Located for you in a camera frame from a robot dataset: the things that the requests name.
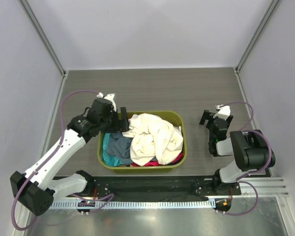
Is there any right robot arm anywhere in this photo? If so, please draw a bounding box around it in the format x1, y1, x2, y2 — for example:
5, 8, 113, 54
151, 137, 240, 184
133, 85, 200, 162
199, 107, 275, 195

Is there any aluminium frame rail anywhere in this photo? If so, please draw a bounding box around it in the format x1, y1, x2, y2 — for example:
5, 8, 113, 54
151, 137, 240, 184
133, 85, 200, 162
240, 177, 289, 197

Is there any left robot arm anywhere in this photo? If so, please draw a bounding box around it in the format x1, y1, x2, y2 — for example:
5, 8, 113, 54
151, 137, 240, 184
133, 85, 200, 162
10, 98, 129, 216

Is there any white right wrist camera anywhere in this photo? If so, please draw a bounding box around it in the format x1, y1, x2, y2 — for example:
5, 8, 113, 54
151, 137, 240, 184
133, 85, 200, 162
213, 105, 231, 120

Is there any cream white t shirt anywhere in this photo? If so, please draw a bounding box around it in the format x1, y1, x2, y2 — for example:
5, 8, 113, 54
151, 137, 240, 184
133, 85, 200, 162
122, 113, 184, 166

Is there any white slotted cable duct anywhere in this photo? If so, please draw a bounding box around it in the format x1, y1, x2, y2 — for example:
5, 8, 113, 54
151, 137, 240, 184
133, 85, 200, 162
50, 199, 215, 210

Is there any olive green plastic bin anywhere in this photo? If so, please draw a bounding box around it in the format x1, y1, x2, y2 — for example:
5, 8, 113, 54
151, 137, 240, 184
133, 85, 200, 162
97, 110, 187, 174

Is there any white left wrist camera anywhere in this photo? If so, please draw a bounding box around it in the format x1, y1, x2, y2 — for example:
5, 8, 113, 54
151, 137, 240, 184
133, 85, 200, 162
96, 92, 117, 112

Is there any grey blue t shirt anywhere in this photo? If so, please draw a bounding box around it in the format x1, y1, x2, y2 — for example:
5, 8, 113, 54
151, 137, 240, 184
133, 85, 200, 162
104, 133, 133, 167

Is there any teal t shirt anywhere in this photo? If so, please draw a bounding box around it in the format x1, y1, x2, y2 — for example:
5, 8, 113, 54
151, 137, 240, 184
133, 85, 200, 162
102, 133, 120, 167

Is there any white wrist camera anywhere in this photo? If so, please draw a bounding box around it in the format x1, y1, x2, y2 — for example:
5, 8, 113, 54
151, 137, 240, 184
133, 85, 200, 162
96, 92, 117, 112
213, 105, 231, 120

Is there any left aluminium corner post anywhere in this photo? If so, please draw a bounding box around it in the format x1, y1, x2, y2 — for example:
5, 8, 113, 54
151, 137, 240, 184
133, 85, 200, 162
18, 0, 66, 77

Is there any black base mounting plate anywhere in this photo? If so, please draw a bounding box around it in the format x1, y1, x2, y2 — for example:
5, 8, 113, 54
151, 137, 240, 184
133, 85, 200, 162
75, 176, 241, 202

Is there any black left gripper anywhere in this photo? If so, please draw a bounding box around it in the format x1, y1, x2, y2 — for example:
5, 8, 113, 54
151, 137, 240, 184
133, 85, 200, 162
99, 107, 131, 133

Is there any aluminium corner post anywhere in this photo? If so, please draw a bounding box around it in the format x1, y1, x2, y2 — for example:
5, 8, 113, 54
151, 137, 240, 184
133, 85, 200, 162
18, 0, 66, 77
235, 0, 281, 74

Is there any red t shirt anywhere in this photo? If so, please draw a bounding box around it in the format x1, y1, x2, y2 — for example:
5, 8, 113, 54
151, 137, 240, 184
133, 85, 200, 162
132, 151, 185, 168

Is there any right aluminium corner post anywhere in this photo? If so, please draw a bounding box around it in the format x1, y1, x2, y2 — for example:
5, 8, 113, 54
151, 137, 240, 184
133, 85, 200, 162
235, 0, 281, 74

